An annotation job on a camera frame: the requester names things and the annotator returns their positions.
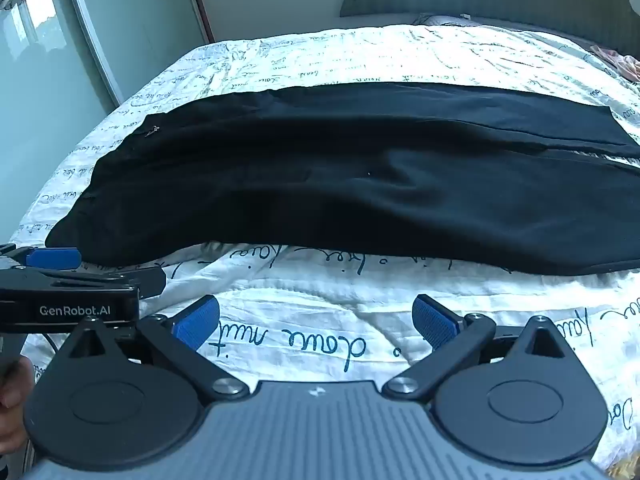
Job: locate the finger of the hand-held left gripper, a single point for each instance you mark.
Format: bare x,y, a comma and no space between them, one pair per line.
52,258
150,282

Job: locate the grey pillow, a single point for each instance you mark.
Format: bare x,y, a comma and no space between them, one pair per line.
445,19

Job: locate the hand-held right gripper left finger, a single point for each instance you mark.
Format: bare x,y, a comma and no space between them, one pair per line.
197,321

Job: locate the white script-printed blanket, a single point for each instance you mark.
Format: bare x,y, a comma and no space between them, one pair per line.
310,310

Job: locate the person's left hand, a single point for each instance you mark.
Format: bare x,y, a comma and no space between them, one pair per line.
12,400

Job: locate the floral patterned bedsheet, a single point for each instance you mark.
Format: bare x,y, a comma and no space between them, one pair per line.
620,62

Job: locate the glass wardrobe sliding door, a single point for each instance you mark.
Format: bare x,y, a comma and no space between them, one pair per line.
35,110
145,20

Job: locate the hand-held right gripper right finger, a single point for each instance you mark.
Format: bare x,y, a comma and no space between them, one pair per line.
433,321

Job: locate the black pants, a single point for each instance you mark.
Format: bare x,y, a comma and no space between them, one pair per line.
325,185

